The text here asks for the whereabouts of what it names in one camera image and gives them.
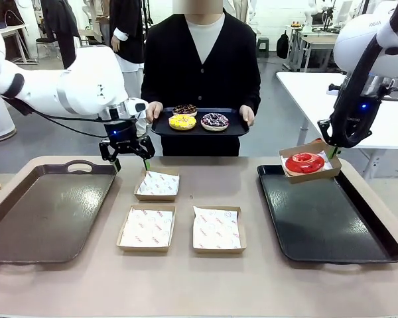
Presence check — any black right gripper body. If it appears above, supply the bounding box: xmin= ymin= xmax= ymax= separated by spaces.
xmin=343 ymin=95 xmax=381 ymax=140

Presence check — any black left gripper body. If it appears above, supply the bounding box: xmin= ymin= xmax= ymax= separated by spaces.
xmin=103 ymin=121 xmax=139 ymax=150

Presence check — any black serving tray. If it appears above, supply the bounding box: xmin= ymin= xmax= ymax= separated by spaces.
xmin=150 ymin=107 xmax=251 ymax=138

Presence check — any yellow sprinkled donut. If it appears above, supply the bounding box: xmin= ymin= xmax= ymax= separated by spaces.
xmin=168 ymin=114 xmax=197 ymax=131

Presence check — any small cardboard box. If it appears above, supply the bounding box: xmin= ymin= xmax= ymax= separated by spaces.
xmin=133 ymin=167 xmax=181 ymax=203
xmin=278 ymin=140 xmax=343 ymax=185

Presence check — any red glazed donut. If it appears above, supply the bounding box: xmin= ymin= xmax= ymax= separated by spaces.
xmin=284 ymin=152 xmax=326 ymax=175

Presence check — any chocolate sprinkled donut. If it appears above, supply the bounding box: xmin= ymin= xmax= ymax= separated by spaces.
xmin=172 ymin=103 xmax=198 ymax=118

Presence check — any dark purple drizzled donut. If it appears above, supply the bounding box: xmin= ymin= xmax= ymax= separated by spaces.
xmin=200 ymin=112 xmax=231 ymax=133

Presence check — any large cardboard box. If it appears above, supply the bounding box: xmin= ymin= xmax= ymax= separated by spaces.
xmin=192 ymin=205 xmax=247 ymax=254
xmin=115 ymin=204 xmax=177 ymax=253

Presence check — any person's right forearm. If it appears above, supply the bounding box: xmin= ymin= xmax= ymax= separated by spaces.
xmin=140 ymin=70 xmax=164 ymax=107

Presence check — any person's left forearm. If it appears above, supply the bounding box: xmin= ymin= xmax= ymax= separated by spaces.
xmin=239 ymin=70 xmax=262 ymax=109

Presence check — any brown plastic tray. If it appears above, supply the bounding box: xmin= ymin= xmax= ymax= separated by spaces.
xmin=0 ymin=160 xmax=119 ymax=264

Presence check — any person's right hand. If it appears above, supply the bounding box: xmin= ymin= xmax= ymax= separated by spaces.
xmin=145 ymin=101 xmax=165 ymax=125

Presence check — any person's left hand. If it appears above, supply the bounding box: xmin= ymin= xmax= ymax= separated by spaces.
xmin=239 ymin=105 xmax=256 ymax=127

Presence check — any large white table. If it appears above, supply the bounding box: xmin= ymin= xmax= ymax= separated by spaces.
xmin=275 ymin=72 xmax=398 ymax=150

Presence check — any person in black cardigan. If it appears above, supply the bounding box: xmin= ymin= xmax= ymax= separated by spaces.
xmin=140 ymin=0 xmax=262 ymax=158

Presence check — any grey workbench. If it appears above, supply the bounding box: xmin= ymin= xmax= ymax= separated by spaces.
xmin=291 ymin=25 xmax=349 ymax=73

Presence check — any black backpack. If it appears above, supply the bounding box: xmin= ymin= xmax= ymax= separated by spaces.
xmin=276 ymin=30 xmax=291 ymax=60

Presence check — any grey plastic stool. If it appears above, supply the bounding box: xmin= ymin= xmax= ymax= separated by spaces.
xmin=255 ymin=36 xmax=271 ymax=59

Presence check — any black office chair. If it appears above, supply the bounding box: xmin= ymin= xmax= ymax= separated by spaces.
xmin=35 ymin=19 xmax=60 ymax=60

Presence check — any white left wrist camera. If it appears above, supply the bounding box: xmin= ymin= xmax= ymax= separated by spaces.
xmin=123 ymin=97 xmax=150 ymax=117

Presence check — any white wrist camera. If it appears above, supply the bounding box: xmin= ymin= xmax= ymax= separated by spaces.
xmin=328 ymin=82 xmax=345 ymax=97
xmin=123 ymin=97 xmax=150 ymax=117

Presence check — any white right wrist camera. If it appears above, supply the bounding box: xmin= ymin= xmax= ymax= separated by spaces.
xmin=328 ymin=82 xmax=345 ymax=97

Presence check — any black right arm cable sleeve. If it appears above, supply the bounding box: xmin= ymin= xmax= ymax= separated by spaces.
xmin=329 ymin=0 xmax=398 ymax=149

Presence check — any black plastic tray with handles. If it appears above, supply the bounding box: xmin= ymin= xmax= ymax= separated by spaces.
xmin=257 ymin=164 xmax=398 ymax=264

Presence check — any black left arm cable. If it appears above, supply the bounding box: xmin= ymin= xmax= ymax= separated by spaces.
xmin=1 ymin=72 xmax=115 ymax=138

